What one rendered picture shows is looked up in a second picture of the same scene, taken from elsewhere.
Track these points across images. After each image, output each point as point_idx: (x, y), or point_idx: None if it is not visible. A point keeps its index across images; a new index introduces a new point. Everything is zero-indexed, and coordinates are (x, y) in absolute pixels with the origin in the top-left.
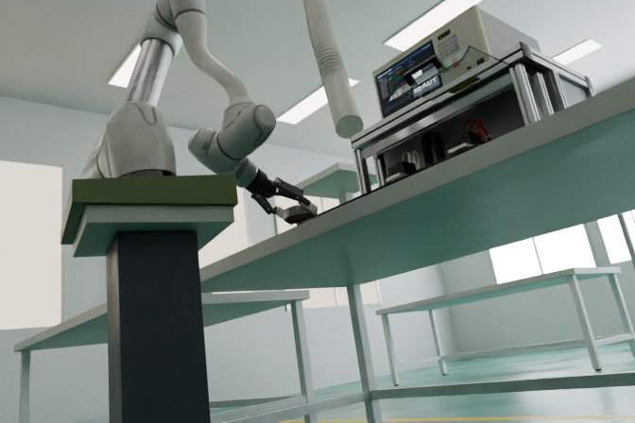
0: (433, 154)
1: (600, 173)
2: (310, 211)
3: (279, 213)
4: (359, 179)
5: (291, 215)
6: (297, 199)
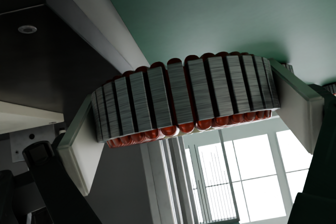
0: None
1: None
2: (85, 104)
3: (299, 102)
4: (167, 220)
5: (140, 71)
6: (42, 168)
